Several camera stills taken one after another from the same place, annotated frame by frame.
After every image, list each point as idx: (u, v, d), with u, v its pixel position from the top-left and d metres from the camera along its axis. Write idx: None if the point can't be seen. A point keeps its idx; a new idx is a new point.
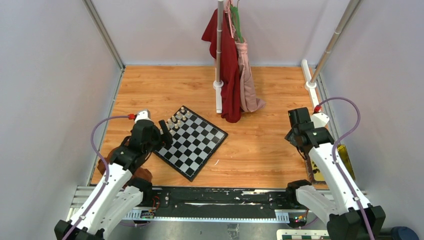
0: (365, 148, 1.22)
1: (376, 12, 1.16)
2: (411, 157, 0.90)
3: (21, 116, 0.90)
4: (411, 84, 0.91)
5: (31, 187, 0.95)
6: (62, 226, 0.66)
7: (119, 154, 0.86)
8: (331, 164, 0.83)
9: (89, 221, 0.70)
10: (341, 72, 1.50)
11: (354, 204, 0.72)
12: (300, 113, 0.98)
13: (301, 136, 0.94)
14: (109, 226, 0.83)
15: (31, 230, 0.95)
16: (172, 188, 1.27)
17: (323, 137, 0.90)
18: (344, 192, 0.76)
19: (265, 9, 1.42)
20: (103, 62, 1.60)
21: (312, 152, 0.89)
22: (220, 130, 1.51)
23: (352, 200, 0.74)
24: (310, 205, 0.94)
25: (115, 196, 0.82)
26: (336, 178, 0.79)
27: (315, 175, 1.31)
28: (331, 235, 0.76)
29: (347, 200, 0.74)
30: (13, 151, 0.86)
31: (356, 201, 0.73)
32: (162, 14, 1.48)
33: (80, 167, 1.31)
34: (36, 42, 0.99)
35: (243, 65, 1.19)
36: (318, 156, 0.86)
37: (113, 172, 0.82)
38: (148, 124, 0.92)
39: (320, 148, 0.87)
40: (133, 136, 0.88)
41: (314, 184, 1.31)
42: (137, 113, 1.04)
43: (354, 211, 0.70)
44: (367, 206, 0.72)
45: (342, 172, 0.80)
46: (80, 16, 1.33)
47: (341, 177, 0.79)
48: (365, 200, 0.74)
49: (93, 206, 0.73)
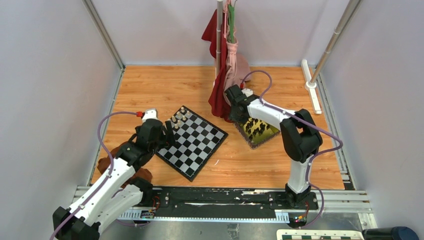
0: (365, 148, 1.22)
1: (375, 12, 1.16)
2: (411, 157, 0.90)
3: (21, 115, 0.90)
4: (411, 84, 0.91)
5: (30, 188, 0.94)
6: (60, 213, 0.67)
7: (125, 150, 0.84)
8: (262, 107, 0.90)
9: (87, 212, 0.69)
10: (341, 72, 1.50)
11: (285, 117, 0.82)
12: (233, 89, 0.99)
13: (239, 107, 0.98)
14: (105, 221, 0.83)
15: (32, 229, 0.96)
16: (172, 189, 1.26)
17: (252, 98, 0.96)
18: (276, 115, 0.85)
19: (265, 9, 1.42)
20: (103, 62, 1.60)
21: (249, 111, 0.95)
22: (220, 130, 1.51)
23: (283, 116, 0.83)
24: (294, 177, 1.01)
25: (117, 190, 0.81)
26: (267, 110, 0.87)
27: (252, 139, 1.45)
28: (292, 157, 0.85)
29: (280, 118, 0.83)
30: (14, 152, 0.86)
31: (285, 114, 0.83)
32: (162, 14, 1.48)
33: (80, 167, 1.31)
34: (36, 42, 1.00)
35: (230, 66, 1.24)
36: (253, 109, 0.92)
37: (117, 167, 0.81)
38: (157, 123, 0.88)
39: (252, 103, 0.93)
40: (141, 134, 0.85)
41: (255, 148, 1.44)
42: (144, 111, 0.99)
43: (288, 120, 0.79)
44: (295, 112, 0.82)
45: (271, 105, 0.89)
46: (80, 16, 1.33)
47: (270, 107, 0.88)
48: (291, 111, 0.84)
49: (93, 197, 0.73)
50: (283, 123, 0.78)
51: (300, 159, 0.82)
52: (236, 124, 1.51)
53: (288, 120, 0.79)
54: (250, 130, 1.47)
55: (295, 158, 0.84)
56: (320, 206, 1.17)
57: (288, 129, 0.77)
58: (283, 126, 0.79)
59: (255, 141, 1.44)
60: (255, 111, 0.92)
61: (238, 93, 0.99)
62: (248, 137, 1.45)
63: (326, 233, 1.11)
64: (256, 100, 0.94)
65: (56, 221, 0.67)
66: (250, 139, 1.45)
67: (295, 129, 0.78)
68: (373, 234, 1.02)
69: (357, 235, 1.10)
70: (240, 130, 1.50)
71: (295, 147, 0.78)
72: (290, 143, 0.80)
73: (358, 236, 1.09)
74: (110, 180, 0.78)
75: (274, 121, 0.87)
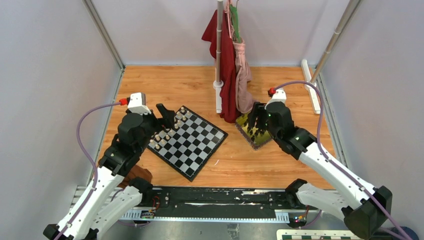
0: (364, 148, 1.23)
1: (375, 12, 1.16)
2: (411, 157, 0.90)
3: (21, 114, 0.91)
4: (411, 83, 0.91)
5: (30, 188, 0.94)
6: (50, 231, 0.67)
7: (109, 156, 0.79)
8: (326, 163, 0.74)
9: (75, 229, 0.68)
10: (341, 72, 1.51)
11: (362, 195, 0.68)
12: (283, 117, 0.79)
13: (286, 144, 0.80)
14: (104, 227, 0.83)
15: (32, 229, 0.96)
16: (172, 189, 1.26)
17: (305, 137, 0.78)
18: (349, 186, 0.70)
19: (265, 9, 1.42)
20: (103, 62, 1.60)
21: (302, 156, 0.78)
22: (220, 130, 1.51)
23: (359, 192, 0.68)
24: (318, 205, 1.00)
25: (106, 200, 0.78)
26: (336, 175, 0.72)
27: (254, 140, 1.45)
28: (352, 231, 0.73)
29: (355, 193, 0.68)
30: (14, 151, 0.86)
31: (364, 191, 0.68)
32: (162, 14, 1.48)
33: (80, 167, 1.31)
34: (36, 41, 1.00)
35: (240, 65, 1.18)
36: (309, 159, 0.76)
37: (101, 177, 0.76)
38: (136, 122, 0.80)
39: (308, 150, 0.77)
40: (121, 137, 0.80)
41: (258, 149, 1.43)
42: (129, 97, 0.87)
43: (367, 203, 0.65)
44: (374, 192, 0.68)
45: (339, 166, 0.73)
46: (80, 16, 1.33)
47: (339, 170, 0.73)
48: (369, 186, 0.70)
49: (79, 213, 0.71)
50: (363, 210, 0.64)
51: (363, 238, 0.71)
52: (238, 125, 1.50)
53: (366, 203, 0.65)
54: (252, 132, 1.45)
55: (355, 234, 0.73)
56: None
57: (368, 217, 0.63)
58: (361, 210, 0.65)
59: (257, 143, 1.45)
60: (311, 162, 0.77)
61: (287, 122, 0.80)
62: (250, 138, 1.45)
63: (326, 233, 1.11)
64: (314, 145, 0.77)
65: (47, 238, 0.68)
66: (253, 140, 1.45)
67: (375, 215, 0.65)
68: None
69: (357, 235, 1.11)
70: (240, 130, 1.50)
71: (366, 231, 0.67)
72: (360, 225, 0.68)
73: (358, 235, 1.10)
74: (95, 193, 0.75)
75: (342, 189, 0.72)
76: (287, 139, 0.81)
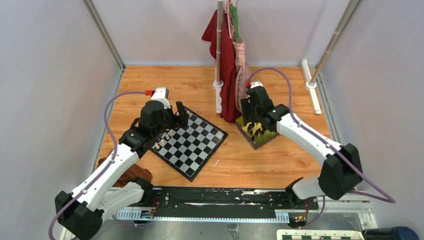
0: (364, 148, 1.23)
1: (375, 12, 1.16)
2: (411, 157, 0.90)
3: (21, 114, 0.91)
4: (411, 83, 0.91)
5: (29, 188, 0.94)
6: (62, 198, 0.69)
7: (128, 136, 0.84)
8: (298, 129, 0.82)
9: (89, 196, 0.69)
10: (341, 72, 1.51)
11: (329, 151, 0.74)
12: (260, 94, 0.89)
13: (264, 118, 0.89)
14: (109, 211, 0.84)
15: (31, 228, 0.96)
16: (172, 189, 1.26)
17: (280, 110, 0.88)
18: (317, 144, 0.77)
19: (265, 9, 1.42)
20: (103, 62, 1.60)
21: (278, 126, 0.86)
22: (220, 130, 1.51)
23: (326, 149, 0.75)
24: (308, 190, 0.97)
25: (119, 177, 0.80)
26: (306, 137, 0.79)
27: (255, 140, 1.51)
28: (326, 192, 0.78)
29: (322, 150, 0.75)
30: (13, 151, 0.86)
31: (329, 147, 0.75)
32: (162, 14, 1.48)
33: (79, 167, 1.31)
34: (36, 42, 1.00)
35: (239, 65, 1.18)
36: (284, 127, 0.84)
37: (121, 152, 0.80)
38: (156, 107, 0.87)
39: (282, 119, 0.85)
40: (142, 119, 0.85)
41: (258, 149, 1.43)
42: (154, 91, 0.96)
43: (332, 156, 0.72)
44: (340, 148, 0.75)
45: (310, 130, 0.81)
46: (80, 16, 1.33)
47: (309, 132, 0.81)
48: (336, 144, 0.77)
49: (95, 182, 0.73)
50: (328, 162, 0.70)
51: (336, 196, 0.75)
52: (238, 125, 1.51)
53: (331, 155, 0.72)
54: (252, 131, 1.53)
55: (329, 194, 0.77)
56: (320, 205, 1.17)
57: (333, 168, 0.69)
58: (326, 163, 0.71)
59: (258, 142, 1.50)
60: (287, 130, 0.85)
61: (264, 99, 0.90)
62: (251, 138, 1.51)
63: (326, 233, 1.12)
64: (287, 115, 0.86)
65: (58, 205, 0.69)
66: (253, 140, 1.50)
67: (340, 168, 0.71)
68: (372, 234, 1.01)
69: (357, 235, 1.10)
70: (240, 130, 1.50)
71: (335, 185, 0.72)
72: (329, 181, 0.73)
73: (358, 236, 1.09)
74: (113, 165, 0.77)
75: (313, 151, 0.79)
76: (265, 114, 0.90)
